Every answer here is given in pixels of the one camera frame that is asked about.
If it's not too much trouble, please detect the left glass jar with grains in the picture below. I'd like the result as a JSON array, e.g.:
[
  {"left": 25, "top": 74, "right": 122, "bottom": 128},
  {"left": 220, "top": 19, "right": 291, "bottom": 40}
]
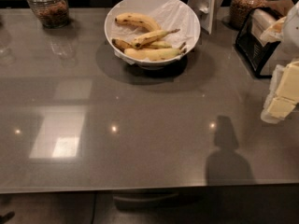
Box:
[{"left": 27, "top": 0, "right": 69, "bottom": 28}]

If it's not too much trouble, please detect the glass jar with grains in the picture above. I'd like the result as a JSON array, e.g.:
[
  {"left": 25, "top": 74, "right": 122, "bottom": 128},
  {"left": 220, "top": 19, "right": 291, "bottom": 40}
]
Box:
[
  {"left": 27, "top": 0, "right": 69, "bottom": 28},
  {"left": 230, "top": 0, "right": 269, "bottom": 30}
]

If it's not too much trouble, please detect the white bowl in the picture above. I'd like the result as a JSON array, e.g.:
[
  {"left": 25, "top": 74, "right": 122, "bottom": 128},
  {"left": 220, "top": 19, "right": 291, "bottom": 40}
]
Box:
[{"left": 104, "top": 0, "right": 202, "bottom": 71}]

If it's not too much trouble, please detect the dark-tipped banana underneath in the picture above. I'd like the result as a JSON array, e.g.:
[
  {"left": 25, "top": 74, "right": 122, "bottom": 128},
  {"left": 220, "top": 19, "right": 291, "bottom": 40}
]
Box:
[{"left": 112, "top": 38, "right": 132, "bottom": 52}]

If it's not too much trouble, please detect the top yellow banana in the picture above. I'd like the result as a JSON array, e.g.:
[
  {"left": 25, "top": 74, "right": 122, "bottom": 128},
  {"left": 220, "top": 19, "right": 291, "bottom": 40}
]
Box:
[{"left": 114, "top": 12, "right": 161, "bottom": 32}]

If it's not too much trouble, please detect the yellow banana with stem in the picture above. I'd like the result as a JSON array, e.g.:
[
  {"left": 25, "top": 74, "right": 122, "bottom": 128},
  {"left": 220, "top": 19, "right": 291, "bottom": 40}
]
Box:
[{"left": 131, "top": 29, "right": 178, "bottom": 49}]

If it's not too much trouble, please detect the white paper towel liner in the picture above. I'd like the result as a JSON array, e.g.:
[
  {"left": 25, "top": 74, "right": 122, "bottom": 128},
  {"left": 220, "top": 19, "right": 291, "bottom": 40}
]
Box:
[{"left": 110, "top": 0, "right": 196, "bottom": 65}]

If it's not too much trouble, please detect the right glass jar with grains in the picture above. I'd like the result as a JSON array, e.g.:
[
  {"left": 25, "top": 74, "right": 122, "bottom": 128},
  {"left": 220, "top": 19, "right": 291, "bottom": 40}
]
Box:
[{"left": 230, "top": 0, "right": 269, "bottom": 30}]

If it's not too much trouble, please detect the front yellow banana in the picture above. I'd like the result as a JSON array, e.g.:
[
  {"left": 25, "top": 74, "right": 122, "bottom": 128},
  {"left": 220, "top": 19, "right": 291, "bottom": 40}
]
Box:
[{"left": 124, "top": 44, "right": 187, "bottom": 62}]

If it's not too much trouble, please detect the white upright stand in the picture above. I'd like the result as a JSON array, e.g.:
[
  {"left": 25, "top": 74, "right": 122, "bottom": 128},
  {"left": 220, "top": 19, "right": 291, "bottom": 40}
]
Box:
[{"left": 188, "top": 0, "right": 217, "bottom": 35}]

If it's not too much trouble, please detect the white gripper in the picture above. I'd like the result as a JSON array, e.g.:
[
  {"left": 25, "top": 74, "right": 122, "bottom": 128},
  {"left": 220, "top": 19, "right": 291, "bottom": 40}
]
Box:
[{"left": 260, "top": 0, "right": 299, "bottom": 125}]

